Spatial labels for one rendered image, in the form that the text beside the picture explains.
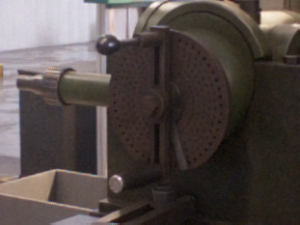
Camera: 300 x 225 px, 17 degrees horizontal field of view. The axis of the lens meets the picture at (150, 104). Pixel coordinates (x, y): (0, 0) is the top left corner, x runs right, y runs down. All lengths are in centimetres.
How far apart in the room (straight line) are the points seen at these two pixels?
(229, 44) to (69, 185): 254
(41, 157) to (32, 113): 21
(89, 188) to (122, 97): 244
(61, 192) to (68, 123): 69
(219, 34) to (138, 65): 12
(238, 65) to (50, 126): 326
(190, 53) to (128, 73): 10
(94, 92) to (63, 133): 309
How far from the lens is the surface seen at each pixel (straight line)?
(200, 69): 128
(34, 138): 467
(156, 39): 127
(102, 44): 119
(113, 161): 149
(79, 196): 382
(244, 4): 141
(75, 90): 143
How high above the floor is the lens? 137
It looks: 8 degrees down
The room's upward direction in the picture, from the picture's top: straight up
